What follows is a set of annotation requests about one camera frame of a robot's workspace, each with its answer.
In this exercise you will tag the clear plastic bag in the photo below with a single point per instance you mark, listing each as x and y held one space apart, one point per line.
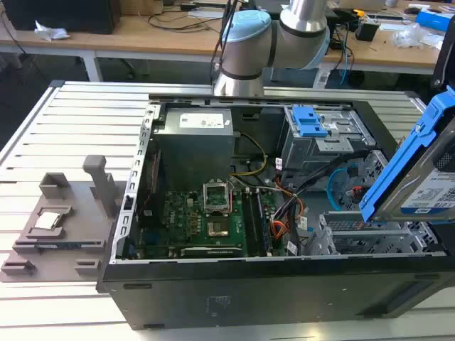
412 35

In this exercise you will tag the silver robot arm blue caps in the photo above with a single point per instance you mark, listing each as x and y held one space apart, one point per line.
245 53

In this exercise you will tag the grey parts rack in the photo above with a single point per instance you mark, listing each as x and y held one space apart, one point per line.
81 220

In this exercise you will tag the small black box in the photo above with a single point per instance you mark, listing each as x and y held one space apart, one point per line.
366 31

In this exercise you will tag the green motherboard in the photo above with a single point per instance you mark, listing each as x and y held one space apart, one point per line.
185 220

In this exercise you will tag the black graphics card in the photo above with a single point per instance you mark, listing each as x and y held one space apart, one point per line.
211 252

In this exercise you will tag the silver CPU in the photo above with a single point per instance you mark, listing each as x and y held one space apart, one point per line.
47 219

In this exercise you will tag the grey power supply unit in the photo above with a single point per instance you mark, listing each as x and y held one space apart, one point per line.
193 149

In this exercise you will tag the crumpled white paper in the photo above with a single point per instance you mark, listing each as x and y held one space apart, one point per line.
49 31

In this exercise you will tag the blue cardboard box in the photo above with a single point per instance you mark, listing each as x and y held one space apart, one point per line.
435 19

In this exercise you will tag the grey metal drive cage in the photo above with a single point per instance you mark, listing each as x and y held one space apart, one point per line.
309 152

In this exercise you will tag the hard disk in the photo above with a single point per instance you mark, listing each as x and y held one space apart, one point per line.
401 167

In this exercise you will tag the black RAM slot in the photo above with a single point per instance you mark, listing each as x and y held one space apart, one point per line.
250 223

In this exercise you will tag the RAM stick on rack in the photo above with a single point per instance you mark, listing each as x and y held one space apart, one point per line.
67 245

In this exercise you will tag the RAM stick in slot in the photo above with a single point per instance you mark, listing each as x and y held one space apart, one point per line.
264 223

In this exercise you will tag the black open PC case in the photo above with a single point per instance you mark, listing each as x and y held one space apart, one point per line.
249 295

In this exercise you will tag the black box on desk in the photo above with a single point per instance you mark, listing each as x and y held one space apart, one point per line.
60 14

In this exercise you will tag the CPU socket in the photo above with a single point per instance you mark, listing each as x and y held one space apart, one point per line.
218 228

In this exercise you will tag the metal disk bay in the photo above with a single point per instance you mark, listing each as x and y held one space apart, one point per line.
355 241

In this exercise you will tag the blue plastic drive latch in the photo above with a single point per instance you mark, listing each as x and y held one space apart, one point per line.
307 122

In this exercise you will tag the wooden desk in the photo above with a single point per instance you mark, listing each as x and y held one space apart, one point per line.
142 39

